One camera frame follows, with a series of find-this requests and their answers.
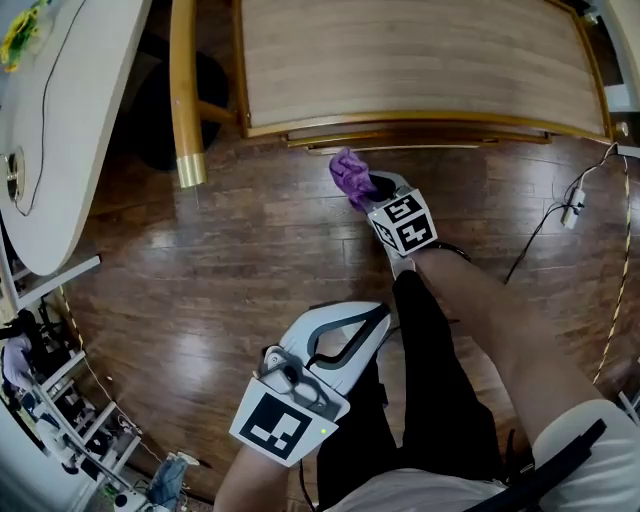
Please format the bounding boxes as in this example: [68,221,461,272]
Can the white power strip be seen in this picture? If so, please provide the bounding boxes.
[559,187,587,230]

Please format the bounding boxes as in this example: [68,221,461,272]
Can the wooden desk with white legs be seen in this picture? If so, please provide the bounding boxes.
[0,214,101,314]

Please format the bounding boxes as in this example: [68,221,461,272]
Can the thin black lamp cable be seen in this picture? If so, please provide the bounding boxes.
[14,0,89,217]

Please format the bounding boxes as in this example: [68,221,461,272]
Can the yellow sunflower bouquet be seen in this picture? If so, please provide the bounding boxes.
[0,0,54,74]

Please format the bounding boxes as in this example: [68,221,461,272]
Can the black shoulder strap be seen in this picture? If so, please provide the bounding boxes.
[464,418,609,512]

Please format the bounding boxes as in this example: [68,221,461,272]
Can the long yellow black striped tape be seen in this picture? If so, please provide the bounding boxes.
[592,144,632,386]

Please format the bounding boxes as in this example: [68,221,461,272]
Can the person's white shirt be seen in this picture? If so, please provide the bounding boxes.
[324,399,640,512]

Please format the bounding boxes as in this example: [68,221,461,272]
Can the wooden three-tier shelf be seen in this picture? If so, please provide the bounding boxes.
[169,0,632,189]

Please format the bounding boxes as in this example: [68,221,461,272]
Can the short yellow black striped tape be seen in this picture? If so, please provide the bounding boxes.
[59,287,86,351]

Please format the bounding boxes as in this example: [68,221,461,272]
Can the person's left forearm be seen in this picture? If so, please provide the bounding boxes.
[212,444,301,512]

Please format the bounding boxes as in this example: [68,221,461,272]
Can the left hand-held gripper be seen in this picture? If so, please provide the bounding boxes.
[228,301,393,469]

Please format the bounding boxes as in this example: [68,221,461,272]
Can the round gold lamp base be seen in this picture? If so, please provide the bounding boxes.
[0,145,26,202]

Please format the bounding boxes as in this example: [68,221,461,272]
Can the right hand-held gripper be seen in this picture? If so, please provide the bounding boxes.
[368,171,439,258]

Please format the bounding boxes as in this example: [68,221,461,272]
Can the person's black trousers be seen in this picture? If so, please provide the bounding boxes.
[314,269,536,512]

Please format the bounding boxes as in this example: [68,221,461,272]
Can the person's left hand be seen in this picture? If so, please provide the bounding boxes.
[290,378,334,413]

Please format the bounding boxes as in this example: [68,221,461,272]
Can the round beige table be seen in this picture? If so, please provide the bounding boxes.
[0,0,231,277]

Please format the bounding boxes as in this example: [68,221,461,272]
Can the person's right forearm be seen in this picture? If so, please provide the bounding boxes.
[414,244,609,441]

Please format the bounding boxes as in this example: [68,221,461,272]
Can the white power strip cable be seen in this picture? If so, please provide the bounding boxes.
[567,142,621,194]

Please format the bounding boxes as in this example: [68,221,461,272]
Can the purple cloth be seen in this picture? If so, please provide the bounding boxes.
[328,147,380,214]

